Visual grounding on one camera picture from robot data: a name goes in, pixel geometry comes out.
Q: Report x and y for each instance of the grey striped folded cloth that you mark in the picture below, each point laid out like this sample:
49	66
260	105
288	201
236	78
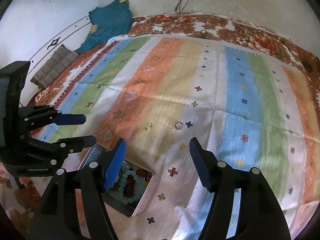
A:
55	65

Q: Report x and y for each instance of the teal blue garment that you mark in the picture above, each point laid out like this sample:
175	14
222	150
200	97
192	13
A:
107	22

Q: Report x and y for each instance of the person's left hand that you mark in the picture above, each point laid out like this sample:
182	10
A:
3	172

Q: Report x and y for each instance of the striped colourful mat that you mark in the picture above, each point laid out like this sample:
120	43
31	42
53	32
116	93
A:
195	119

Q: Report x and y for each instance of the small gold charm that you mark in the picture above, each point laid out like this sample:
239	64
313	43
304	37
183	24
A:
148	126

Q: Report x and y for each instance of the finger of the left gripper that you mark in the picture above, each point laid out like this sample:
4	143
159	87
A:
61	148
65	119

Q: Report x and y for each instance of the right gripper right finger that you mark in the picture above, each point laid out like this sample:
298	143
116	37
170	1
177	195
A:
260	215

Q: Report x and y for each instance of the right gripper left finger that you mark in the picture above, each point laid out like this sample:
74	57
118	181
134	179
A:
56	216

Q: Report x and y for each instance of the silver metal tin box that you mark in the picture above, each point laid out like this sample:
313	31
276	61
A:
117	182

